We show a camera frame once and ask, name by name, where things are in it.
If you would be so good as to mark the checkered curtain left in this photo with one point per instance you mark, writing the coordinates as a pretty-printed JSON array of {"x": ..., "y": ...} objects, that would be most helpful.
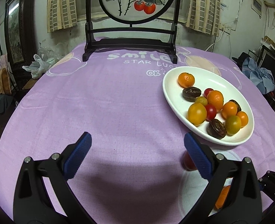
[{"x": 61, "y": 14}]

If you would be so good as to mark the large textured mandarin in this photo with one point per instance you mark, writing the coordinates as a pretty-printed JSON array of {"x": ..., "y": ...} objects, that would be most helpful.
[{"x": 222, "y": 197}]

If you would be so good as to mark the white plastic bag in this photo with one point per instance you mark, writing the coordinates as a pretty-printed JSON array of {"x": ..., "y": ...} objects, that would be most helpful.
[{"x": 37, "y": 67}]

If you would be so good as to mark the checkered curtain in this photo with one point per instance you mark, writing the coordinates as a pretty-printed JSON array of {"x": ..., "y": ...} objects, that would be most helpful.
[
  {"x": 61, "y": 14},
  {"x": 204, "y": 16}
]

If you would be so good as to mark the yellow green citrus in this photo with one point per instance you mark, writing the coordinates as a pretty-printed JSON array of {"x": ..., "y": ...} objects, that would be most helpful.
[{"x": 233, "y": 125}]

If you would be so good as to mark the dark wooden framed mirror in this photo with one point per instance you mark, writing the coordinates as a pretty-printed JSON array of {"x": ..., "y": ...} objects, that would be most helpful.
[{"x": 19, "y": 32}]

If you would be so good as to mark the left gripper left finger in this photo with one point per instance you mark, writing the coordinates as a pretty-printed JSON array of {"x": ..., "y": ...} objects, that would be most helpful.
[{"x": 42, "y": 193}]

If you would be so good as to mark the dark water chestnut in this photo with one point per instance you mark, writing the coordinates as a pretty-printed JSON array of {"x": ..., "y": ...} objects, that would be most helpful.
[
  {"x": 191, "y": 93},
  {"x": 216, "y": 129}
]

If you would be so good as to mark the red cherry tomato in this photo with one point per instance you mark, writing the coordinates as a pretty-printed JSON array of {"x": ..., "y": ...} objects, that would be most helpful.
[
  {"x": 207, "y": 91},
  {"x": 211, "y": 112}
]

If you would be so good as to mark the dark water chestnut front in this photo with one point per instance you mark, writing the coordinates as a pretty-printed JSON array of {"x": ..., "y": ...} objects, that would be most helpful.
[{"x": 216, "y": 129}]

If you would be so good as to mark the small mandarin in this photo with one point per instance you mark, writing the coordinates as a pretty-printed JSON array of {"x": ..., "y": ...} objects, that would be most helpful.
[
  {"x": 186, "y": 80},
  {"x": 229, "y": 109},
  {"x": 216, "y": 99}
]

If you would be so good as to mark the dark red tomato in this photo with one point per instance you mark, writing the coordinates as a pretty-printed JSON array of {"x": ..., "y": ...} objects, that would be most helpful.
[{"x": 187, "y": 162}]

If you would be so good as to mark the blue clothes pile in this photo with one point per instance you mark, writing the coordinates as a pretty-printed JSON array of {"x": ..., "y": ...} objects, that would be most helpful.
[{"x": 262, "y": 78}]

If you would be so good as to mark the white oval plate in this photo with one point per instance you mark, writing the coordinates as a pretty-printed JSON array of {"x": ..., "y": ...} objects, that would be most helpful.
[{"x": 205, "y": 79}]

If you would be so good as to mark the purple tablecloth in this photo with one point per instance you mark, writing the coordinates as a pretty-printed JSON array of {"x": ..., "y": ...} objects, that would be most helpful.
[{"x": 133, "y": 172}]

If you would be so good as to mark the checkered curtain right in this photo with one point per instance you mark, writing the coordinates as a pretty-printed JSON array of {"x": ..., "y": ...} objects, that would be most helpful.
[{"x": 204, "y": 16}]

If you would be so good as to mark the dark water chestnut hidden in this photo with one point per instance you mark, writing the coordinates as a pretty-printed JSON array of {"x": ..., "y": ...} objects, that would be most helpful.
[{"x": 237, "y": 105}]

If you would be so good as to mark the small mandarin front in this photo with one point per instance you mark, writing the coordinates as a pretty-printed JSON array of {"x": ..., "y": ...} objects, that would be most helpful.
[{"x": 216, "y": 99}]

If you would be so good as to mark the smooth orange kumquat top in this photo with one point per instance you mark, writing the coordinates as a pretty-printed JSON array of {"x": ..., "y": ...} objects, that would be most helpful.
[{"x": 196, "y": 114}]

